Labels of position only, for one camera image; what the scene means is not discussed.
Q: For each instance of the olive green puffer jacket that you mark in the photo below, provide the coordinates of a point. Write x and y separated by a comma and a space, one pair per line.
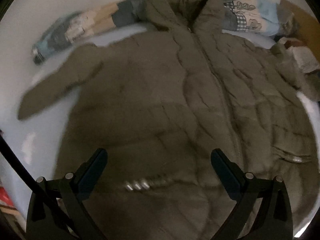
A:
160, 101

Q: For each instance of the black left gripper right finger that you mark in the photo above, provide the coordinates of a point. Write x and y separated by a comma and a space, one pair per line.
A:
274, 217

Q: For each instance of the red item beside bed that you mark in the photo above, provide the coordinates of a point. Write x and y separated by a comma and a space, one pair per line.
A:
4, 198

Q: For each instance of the starry navy printed pillow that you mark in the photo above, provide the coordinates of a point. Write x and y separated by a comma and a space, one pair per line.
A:
304, 57

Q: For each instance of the patchwork cartoon rolled blanket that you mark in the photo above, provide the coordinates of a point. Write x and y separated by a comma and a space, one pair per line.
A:
248, 16

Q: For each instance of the wooden headboard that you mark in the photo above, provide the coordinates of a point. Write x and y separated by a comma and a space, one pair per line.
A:
308, 28

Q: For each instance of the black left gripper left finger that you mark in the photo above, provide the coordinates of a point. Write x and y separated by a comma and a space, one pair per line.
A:
56, 209

